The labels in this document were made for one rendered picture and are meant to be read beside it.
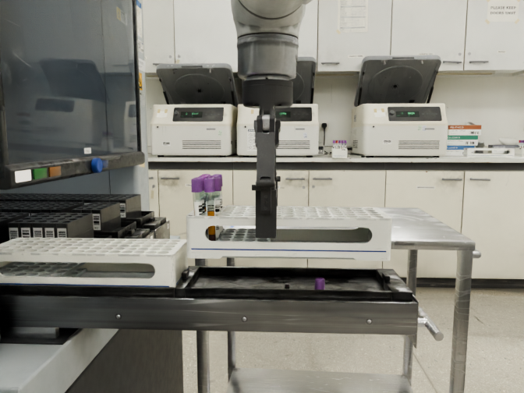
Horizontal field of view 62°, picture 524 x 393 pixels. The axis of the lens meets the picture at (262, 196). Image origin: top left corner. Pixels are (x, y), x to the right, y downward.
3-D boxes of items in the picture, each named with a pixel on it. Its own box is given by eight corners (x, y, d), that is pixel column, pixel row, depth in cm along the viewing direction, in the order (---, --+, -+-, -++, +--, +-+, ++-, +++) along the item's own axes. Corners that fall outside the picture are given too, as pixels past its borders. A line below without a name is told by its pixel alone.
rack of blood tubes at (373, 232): (185, 258, 64) (185, 216, 63) (198, 242, 74) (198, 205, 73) (391, 260, 63) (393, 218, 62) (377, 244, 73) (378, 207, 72)
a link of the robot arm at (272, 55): (297, 46, 69) (297, 85, 70) (239, 47, 69) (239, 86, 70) (299, 33, 60) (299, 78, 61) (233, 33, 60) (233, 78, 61)
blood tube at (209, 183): (218, 253, 65) (214, 178, 63) (207, 254, 64) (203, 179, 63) (217, 251, 66) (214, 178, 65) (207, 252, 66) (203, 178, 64)
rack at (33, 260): (-20, 292, 67) (-24, 252, 66) (19, 272, 77) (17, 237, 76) (175, 295, 65) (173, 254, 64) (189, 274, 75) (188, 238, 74)
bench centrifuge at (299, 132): (235, 157, 296) (235, 51, 287) (243, 154, 358) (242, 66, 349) (319, 157, 294) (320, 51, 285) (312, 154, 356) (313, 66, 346)
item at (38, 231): (64, 240, 92) (62, 212, 91) (73, 240, 92) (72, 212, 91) (33, 255, 81) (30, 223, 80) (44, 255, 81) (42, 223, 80)
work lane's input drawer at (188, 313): (-48, 340, 66) (-53, 281, 65) (9, 305, 79) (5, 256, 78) (448, 351, 62) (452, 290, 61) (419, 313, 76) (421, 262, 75)
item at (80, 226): (85, 241, 92) (83, 213, 91) (94, 241, 92) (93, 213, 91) (57, 256, 80) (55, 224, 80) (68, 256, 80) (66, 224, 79)
